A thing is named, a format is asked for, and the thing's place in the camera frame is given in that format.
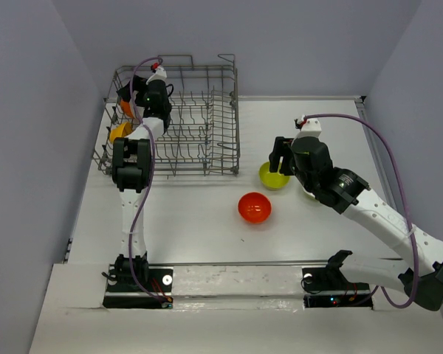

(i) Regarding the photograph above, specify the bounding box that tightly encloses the white bowl orange outside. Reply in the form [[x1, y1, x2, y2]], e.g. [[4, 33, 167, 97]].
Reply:
[[120, 99, 137, 119]]

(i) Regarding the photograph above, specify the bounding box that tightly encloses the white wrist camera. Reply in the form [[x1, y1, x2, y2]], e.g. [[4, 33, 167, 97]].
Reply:
[[146, 63, 167, 86], [295, 116, 322, 139]]

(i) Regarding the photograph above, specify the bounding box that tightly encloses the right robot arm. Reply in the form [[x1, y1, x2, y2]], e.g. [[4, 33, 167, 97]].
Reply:
[[269, 136, 443, 311]]

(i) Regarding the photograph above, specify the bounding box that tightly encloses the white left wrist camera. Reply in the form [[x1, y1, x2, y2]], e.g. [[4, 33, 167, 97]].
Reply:
[[146, 63, 167, 86]]

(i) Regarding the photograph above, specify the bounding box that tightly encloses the red orange bowl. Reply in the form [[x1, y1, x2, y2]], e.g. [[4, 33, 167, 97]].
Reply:
[[237, 192, 272, 224]]

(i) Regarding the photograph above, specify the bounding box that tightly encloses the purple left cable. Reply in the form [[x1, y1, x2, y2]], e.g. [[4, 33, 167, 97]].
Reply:
[[127, 56, 174, 307]]

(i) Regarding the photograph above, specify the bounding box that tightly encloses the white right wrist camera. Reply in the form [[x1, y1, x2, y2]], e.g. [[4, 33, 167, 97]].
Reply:
[[295, 116, 322, 139]]

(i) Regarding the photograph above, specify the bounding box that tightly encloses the grey wire dish rack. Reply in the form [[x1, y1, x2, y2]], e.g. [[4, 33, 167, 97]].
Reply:
[[92, 53, 241, 180]]

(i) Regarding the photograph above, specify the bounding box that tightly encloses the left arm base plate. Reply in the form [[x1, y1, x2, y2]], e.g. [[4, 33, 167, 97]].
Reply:
[[102, 267, 174, 310]]

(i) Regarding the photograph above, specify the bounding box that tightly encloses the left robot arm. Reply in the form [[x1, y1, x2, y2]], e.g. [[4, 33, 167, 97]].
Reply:
[[109, 75, 172, 298]]

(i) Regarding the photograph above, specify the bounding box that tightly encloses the yellow bowl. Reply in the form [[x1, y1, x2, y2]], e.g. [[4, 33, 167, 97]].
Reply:
[[109, 122, 133, 144]]

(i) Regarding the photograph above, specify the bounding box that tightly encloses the lime green bowl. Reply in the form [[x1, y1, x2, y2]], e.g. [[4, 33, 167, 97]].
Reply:
[[258, 162, 290, 190]]

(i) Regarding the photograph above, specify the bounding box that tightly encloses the white bowl green outside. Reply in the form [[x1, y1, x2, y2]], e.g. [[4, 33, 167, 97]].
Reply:
[[302, 184, 317, 200]]

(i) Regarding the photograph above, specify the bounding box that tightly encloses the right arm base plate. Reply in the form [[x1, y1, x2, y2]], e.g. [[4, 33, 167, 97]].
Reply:
[[301, 267, 373, 309]]

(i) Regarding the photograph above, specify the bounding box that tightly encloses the purple cable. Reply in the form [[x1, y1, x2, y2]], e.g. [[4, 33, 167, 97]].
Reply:
[[305, 113, 420, 309], [127, 56, 174, 307]]

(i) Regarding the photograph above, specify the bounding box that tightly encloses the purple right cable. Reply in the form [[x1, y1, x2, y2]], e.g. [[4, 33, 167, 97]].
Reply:
[[305, 113, 420, 309]]

